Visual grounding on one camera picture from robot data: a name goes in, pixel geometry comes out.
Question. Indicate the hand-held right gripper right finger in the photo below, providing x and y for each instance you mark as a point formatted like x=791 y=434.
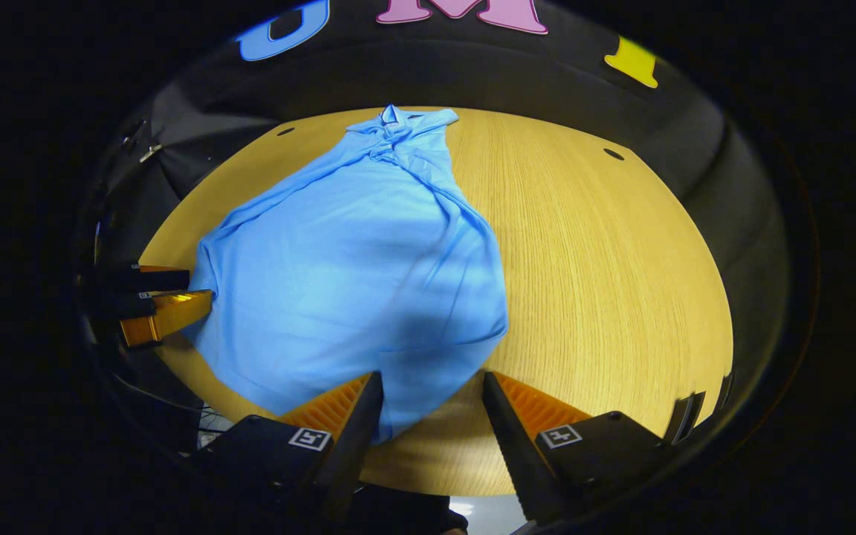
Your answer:
x=513 y=453

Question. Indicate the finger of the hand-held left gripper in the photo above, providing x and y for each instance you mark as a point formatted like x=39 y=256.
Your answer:
x=160 y=281
x=127 y=306

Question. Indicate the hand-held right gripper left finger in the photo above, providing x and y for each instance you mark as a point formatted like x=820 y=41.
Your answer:
x=357 y=438

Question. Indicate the light blue T-shirt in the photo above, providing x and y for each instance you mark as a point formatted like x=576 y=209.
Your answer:
x=354 y=282

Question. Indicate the small silver clip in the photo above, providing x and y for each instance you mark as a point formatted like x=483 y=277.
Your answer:
x=149 y=152

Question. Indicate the black clamp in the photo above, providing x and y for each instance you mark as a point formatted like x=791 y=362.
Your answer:
x=133 y=135

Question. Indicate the dark bar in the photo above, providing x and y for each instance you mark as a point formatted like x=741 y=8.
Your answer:
x=684 y=416

